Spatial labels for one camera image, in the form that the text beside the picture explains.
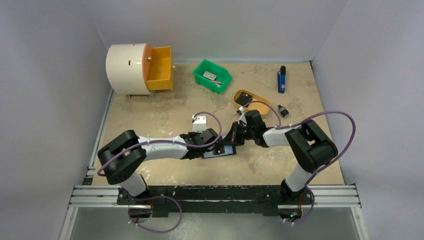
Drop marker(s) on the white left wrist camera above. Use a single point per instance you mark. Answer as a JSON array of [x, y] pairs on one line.
[[199, 123]]

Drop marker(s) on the yellow open drawer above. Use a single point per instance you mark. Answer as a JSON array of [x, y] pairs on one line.
[[160, 74]]

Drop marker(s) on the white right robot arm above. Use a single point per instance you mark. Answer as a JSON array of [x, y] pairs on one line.
[[310, 145]]

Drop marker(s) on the tan oval tray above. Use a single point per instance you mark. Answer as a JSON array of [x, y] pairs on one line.
[[255, 104]]

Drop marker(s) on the blue stapler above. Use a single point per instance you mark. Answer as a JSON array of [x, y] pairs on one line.
[[281, 79]]

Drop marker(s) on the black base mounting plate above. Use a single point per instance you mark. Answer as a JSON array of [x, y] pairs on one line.
[[268, 200]]

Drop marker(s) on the black credit card stack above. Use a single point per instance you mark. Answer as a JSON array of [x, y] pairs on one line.
[[244, 99]]

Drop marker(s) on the green plastic bin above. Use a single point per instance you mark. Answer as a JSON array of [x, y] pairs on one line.
[[223, 76]]

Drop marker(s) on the small box in bin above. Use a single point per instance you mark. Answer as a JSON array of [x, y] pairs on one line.
[[210, 76]]

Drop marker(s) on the small black marker cap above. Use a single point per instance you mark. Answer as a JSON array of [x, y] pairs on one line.
[[283, 111]]

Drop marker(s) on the navy blue card holder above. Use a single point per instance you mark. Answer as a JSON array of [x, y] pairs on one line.
[[230, 150]]

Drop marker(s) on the white cylindrical drawer cabinet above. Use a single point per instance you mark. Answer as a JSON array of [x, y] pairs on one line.
[[127, 67]]

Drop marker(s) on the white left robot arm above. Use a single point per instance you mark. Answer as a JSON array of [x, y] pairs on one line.
[[122, 156]]

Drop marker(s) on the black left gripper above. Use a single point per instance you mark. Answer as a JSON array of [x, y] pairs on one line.
[[192, 134]]

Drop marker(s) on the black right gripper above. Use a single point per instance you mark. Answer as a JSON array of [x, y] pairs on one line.
[[236, 133]]

